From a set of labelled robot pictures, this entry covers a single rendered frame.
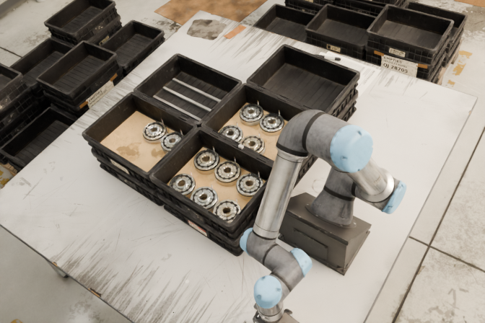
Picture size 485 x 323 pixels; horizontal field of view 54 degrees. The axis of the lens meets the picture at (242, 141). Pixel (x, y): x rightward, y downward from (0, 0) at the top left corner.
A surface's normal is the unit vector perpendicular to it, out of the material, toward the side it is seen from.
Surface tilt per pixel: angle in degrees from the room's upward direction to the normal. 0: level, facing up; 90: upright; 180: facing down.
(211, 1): 1
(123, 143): 0
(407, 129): 0
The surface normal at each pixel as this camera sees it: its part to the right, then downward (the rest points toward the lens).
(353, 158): 0.62, 0.33
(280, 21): -0.11, -0.65
